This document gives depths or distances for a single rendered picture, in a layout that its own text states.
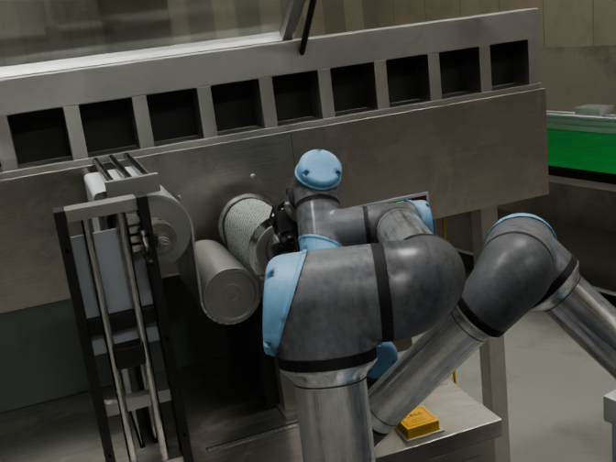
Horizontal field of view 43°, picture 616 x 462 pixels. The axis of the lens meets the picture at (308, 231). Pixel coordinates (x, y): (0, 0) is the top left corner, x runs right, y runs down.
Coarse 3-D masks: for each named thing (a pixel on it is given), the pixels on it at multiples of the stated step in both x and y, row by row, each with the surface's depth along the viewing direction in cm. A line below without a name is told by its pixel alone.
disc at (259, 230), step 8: (272, 216) 161; (264, 224) 160; (256, 232) 160; (256, 240) 160; (248, 248) 160; (256, 248) 161; (248, 256) 161; (256, 256) 161; (256, 264) 162; (256, 272) 162; (264, 272) 163
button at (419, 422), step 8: (416, 408) 159; (424, 408) 158; (408, 416) 156; (416, 416) 156; (424, 416) 155; (432, 416) 155; (400, 424) 154; (408, 424) 153; (416, 424) 153; (424, 424) 153; (432, 424) 153; (408, 432) 152; (416, 432) 152; (424, 432) 153
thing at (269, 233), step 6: (270, 228) 161; (264, 234) 160; (270, 234) 161; (258, 240) 160; (264, 240) 161; (258, 246) 161; (264, 246) 161; (258, 252) 161; (264, 252) 161; (258, 258) 161; (264, 258) 162; (264, 264) 162
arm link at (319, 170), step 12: (312, 156) 130; (324, 156) 131; (300, 168) 130; (312, 168) 129; (324, 168) 130; (336, 168) 130; (300, 180) 130; (312, 180) 128; (324, 180) 129; (336, 180) 130; (300, 192) 131; (312, 192) 130; (324, 192) 130; (336, 192) 132
